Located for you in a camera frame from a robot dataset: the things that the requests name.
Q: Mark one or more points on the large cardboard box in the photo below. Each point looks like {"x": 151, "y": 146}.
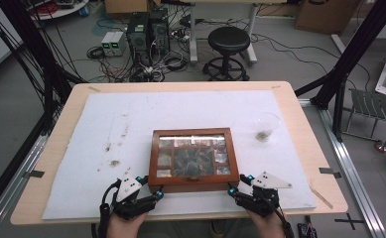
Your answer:
{"x": 326, "y": 16}

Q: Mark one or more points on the thin wooden stick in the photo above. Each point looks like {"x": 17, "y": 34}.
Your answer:
{"x": 321, "y": 197}

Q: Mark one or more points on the black metal frame post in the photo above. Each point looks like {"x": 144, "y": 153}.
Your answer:
{"x": 35, "y": 43}
{"x": 359, "y": 43}

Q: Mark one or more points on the aluminium floor rail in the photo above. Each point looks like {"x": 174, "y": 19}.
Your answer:
{"x": 352, "y": 175}
{"x": 5, "y": 195}

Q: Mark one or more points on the black tape strip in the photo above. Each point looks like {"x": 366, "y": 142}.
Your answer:
{"x": 329, "y": 172}
{"x": 34, "y": 174}

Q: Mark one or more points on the dried tea leaves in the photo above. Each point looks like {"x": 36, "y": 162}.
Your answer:
{"x": 262, "y": 135}

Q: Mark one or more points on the small electronics board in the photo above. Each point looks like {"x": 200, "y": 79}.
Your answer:
{"x": 306, "y": 230}

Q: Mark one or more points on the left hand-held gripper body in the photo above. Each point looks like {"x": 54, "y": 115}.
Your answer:
{"x": 129, "y": 198}

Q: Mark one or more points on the clear glass cup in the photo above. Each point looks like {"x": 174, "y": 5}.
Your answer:
{"x": 269, "y": 124}

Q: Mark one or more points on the round white table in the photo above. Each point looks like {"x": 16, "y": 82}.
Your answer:
{"x": 61, "y": 10}

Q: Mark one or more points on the white desk frame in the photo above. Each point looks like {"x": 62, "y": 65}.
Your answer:
{"x": 193, "y": 33}

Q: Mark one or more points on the person's left hand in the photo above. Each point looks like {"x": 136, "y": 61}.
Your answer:
{"x": 124, "y": 228}

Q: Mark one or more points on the green slatted bench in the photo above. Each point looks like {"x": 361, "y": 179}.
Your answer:
{"x": 375, "y": 106}

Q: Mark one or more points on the brown crumb spot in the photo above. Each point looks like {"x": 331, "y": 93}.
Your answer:
{"x": 114, "y": 163}

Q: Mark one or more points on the white table mat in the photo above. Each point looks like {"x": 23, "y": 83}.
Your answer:
{"x": 180, "y": 109}

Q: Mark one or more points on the white bench power supply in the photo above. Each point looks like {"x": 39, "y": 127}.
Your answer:
{"x": 118, "y": 43}
{"x": 107, "y": 43}

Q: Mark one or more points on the wooden box with glass lid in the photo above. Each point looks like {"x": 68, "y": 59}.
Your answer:
{"x": 193, "y": 186}

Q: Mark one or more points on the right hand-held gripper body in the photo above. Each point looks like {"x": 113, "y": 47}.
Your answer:
{"x": 263, "y": 200}

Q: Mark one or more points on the person's right hand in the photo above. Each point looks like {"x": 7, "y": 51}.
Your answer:
{"x": 268, "y": 228}

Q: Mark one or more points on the black computer tower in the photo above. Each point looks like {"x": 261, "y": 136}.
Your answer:
{"x": 159, "y": 31}
{"x": 137, "y": 36}

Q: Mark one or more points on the black round stool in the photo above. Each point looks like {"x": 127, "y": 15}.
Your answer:
{"x": 229, "y": 40}

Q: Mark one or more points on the small cardboard box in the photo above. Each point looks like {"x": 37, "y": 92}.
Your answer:
{"x": 127, "y": 6}

